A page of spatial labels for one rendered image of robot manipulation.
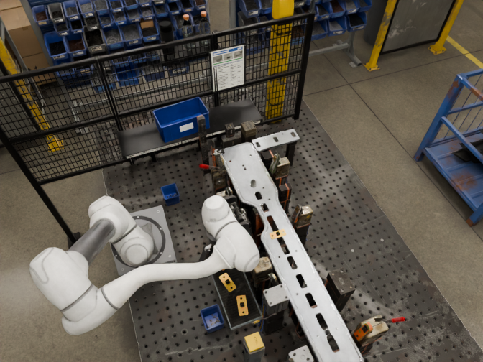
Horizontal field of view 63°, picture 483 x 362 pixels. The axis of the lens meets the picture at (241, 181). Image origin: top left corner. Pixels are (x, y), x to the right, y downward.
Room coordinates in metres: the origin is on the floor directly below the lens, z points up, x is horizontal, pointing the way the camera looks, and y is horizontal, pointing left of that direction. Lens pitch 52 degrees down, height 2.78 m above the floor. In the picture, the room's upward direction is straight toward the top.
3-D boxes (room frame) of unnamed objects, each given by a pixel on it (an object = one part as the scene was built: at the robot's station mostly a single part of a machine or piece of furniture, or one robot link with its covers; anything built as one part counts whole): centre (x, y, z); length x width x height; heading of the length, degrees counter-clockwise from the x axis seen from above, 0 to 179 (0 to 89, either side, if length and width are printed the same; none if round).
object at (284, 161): (1.48, -0.23, 0.87); 0.12 x 0.09 x 0.35; 111
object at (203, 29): (2.06, 0.21, 1.53); 0.06 x 0.06 x 0.20
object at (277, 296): (0.66, -0.15, 0.90); 0.13 x 0.10 x 0.41; 111
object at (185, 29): (2.03, 0.30, 1.53); 0.06 x 0.06 x 0.20
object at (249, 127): (1.76, -0.04, 0.88); 0.08 x 0.08 x 0.36; 21
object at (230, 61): (2.01, 0.08, 1.30); 0.23 x 0.02 x 0.31; 111
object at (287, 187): (1.34, -0.25, 0.84); 0.11 x 0.08 x 0.29; 111
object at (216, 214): (0.78, 0.09, 1.55); 0.13 x 0.11 x 0.16; 35
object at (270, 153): (1.60, -0.17, 0.84); 0.11 x 0.10 x 0.28; 111
